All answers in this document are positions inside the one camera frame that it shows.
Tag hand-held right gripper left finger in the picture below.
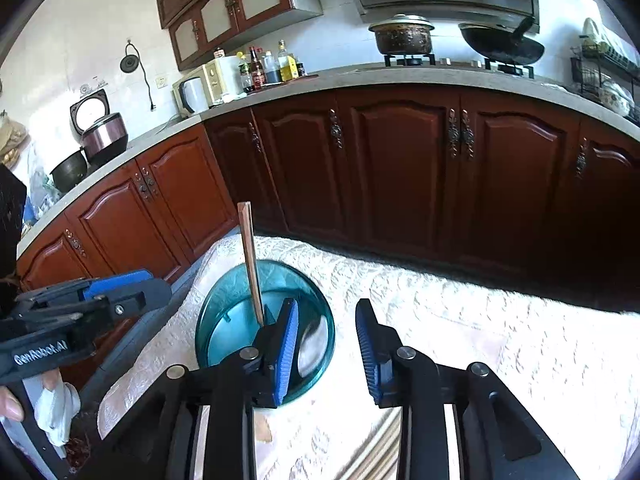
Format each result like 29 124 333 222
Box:
75 297 300 480

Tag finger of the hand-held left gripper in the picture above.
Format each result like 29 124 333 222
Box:
105 280 174 320
15 269 156 308

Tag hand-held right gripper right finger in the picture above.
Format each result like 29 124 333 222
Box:
355 298 581 480

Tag white floral cup teal rim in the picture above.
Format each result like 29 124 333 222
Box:
195 260 336 407

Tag wooden chopstick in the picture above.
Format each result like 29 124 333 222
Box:
238 202 267 330

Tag person's left hand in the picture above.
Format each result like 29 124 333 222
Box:
0 389 27 423

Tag white cloth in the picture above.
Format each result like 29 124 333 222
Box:
34 380 82 447

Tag white quilted tablecloth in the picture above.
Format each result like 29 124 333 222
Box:
97 232 640 480

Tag plastic bags pile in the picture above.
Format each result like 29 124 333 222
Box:
0 110 68 233

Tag black inner pot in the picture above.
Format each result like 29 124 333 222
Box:
50 149 90 194

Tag pink rice cooker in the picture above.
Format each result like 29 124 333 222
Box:
70 88 130 164

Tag white electric kettle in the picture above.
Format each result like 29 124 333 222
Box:
180 77 210 114

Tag cream microwave oven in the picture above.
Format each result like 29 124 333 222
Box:
172 57 237 118

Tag dark sauce bottle red label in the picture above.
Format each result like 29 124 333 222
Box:
248 46 265 91

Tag dark vinegar bottle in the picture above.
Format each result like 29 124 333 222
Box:
263 50 282 84

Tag yellow oil bottle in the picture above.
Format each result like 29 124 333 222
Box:
277 40 297 82

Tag gas stove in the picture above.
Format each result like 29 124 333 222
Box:
350 52 536 81

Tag sooty stockpot with lid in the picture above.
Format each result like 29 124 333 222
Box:
369 14 435 57

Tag black wok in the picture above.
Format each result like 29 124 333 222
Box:
457 16 546 67

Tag black dish rack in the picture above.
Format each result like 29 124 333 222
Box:
570 17 640 125

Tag black round wall hanger cord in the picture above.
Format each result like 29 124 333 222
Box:
119 42 157 112

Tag brown wall cabinet glass doors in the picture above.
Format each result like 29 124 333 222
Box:
152 0 323 72

